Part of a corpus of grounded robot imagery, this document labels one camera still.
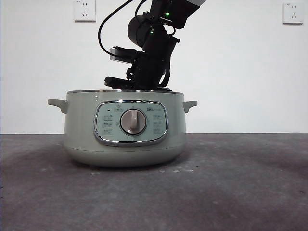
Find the black cable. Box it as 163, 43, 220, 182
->
98, 0, 150, 56

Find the pale green electric pot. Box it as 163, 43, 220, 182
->
47, 89, 198, 167

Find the white wall socket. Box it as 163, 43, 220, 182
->
282, 2, 304, 25
74, 0, 96, 24

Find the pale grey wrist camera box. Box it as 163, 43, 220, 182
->
109, 47, 137, 64

